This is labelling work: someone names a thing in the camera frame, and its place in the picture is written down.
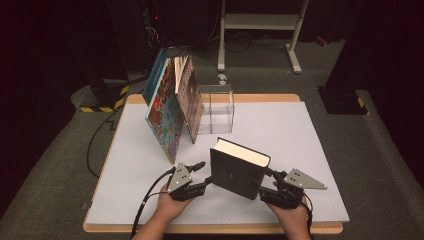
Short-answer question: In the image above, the left hand-held gripper cable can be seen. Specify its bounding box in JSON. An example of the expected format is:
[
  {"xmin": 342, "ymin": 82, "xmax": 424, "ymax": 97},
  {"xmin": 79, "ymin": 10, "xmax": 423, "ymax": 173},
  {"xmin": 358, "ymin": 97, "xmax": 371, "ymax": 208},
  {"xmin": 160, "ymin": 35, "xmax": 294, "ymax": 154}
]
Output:
[{"xmin": 129, "ymin": 166, "xmax": 176, "ymax": 239}]

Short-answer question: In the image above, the black floor cable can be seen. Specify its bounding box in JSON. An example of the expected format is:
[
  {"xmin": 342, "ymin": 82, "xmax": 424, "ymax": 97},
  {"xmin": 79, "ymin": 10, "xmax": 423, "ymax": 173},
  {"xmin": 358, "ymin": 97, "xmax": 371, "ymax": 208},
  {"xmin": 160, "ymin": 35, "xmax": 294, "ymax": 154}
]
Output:
[{"xmin": 85, "ymin": 46, "xmax": 184, "ymax": 178}]

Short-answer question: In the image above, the white metal stand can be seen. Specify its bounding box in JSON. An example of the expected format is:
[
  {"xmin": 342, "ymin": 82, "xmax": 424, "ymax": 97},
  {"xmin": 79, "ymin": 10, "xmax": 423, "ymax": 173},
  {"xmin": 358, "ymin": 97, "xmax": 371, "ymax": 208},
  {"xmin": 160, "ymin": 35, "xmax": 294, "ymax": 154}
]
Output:
[{"xmin": 217, "ymin": 0, "xmax": 310, "ymax": 75}]

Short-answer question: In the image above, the purple paperback book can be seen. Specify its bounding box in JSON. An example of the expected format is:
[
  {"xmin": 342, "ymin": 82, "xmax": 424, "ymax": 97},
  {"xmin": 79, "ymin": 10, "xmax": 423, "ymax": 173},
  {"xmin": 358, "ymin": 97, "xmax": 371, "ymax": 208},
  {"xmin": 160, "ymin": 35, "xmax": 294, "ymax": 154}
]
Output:
[{"xmin": 173, "ymin": 54, "xmax": 205, "ymax": 145}]

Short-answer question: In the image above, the black yellow striped stand base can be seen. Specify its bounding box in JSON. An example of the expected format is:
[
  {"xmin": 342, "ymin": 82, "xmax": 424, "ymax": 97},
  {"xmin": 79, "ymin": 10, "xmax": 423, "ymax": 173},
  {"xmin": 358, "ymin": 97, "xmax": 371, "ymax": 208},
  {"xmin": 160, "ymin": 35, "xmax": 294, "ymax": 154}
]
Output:
[
  {"xmin": 79, "ymin": 78, "xmax": 130, "ymax": 113},
  {"xmin": 318, "ymin": 84, "xmax": 370, "ymax": 116}
]

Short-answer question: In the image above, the wooden table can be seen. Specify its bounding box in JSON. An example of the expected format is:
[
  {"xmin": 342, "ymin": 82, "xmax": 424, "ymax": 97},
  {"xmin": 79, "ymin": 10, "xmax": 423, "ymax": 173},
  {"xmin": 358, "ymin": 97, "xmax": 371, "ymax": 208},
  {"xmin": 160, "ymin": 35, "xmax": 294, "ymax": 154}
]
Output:
[{"xmin": 82, "ymin": 93, "xmax": 344, "ymax": 235}]

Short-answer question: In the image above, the person's left hand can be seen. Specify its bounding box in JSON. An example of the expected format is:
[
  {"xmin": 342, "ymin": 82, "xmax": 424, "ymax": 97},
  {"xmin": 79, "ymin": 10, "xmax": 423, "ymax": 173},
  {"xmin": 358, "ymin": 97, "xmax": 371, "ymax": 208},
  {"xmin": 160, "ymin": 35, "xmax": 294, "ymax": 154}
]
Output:
[{"xmin": 154, "ymin": 183, "xmax": 194, "ymax": 224}]

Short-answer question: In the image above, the dark equipment rack with cables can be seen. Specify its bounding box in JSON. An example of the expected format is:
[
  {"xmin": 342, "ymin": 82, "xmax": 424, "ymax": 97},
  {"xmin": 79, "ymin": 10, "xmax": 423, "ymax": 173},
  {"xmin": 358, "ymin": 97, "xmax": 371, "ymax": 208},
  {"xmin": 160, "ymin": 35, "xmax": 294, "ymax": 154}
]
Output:
[{"xmin": 141, "ymin": 0, "xmax": 168, "ymax": 51}]

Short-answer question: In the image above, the black hardcover book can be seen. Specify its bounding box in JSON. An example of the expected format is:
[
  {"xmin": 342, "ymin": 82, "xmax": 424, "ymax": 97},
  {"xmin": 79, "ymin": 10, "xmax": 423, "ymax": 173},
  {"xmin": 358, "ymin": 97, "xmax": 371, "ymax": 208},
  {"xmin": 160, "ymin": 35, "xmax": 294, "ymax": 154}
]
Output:
[{"xmin": 209, "ymin": 137, "xmax": 272, "ymax": 201}]

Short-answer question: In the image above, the person's right hand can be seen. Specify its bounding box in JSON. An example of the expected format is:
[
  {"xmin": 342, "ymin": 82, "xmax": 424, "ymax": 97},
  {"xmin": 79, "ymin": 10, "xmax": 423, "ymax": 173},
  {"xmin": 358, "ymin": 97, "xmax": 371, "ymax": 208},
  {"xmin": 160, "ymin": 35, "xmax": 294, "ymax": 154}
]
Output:
[{"xmin": 266, "ymin": 199, "xmax": 313, "ymax": 240}]

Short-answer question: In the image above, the hand-held gripper cable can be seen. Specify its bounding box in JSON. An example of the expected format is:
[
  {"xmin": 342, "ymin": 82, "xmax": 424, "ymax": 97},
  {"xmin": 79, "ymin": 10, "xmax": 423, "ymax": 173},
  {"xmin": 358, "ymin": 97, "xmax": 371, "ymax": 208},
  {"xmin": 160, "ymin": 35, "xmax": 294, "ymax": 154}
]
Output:
[
  {"xmin": 301, "ymin": 193, "xmax": 314, "ymax": 239},
  {"xmin": 129, "ymin": 166, "xmax": 176, "ymax": 239}
]

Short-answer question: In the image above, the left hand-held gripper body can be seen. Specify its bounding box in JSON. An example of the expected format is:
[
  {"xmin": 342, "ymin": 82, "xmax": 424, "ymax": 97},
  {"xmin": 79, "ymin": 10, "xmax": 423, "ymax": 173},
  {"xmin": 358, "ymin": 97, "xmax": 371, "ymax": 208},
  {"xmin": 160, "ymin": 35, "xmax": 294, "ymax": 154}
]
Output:
[{"xmin": 166, "ymin": 162, "xmax": 207, "ymax": 202}]

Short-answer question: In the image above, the light blue thin picture book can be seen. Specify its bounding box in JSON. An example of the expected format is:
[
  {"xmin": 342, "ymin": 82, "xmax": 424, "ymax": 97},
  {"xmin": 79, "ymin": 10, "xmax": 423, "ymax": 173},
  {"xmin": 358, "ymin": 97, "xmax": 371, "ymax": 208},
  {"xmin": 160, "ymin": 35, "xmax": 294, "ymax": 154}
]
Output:
[{"xmin": 144, "ymin": 58, "xmax": 186, "ymax": 165}]

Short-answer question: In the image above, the clear acrylic book rack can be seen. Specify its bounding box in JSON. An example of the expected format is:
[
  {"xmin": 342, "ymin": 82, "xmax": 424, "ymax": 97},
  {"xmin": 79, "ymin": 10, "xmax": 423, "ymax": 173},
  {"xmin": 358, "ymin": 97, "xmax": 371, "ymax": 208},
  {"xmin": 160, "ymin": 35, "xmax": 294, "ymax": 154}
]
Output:
[{"xmin": 196, "ymin": 83, "xmax": 235, "ymax": 136}]

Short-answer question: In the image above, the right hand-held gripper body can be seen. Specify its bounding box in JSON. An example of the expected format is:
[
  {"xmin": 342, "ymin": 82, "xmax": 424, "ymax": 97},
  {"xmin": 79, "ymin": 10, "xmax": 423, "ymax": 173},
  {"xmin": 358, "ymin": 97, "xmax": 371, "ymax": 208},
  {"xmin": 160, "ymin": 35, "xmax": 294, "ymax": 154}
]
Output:
[{"xmin": 276, "ymin": 168, "xmax": 328, "ymax": 210}]

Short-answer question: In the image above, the right hand-held gripper cable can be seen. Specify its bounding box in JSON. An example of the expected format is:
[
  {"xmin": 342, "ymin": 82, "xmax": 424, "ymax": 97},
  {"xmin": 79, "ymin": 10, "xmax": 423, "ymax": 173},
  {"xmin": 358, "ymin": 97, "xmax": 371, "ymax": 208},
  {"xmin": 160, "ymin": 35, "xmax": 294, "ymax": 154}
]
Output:
[{"xmin": 301, "ymin": 193, "xmax": 314, "ymax": 239}]

